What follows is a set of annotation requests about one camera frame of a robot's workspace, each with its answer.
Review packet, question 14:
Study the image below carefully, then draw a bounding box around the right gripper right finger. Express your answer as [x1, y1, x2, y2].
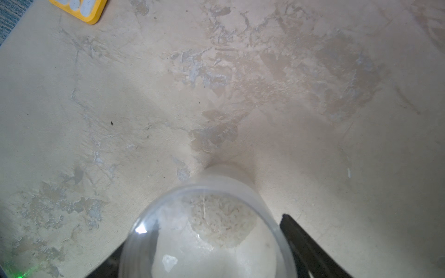
[280, 214, 352, 278]

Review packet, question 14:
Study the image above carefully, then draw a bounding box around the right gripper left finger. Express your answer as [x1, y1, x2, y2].
[86, 243, 125, 278]

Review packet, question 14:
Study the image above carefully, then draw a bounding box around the clear plastic jar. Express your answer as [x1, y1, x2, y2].
[118, 164, 297, 278]

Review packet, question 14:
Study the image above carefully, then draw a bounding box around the yellow calculator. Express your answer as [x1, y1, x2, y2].
[49, 0, 108, 25]

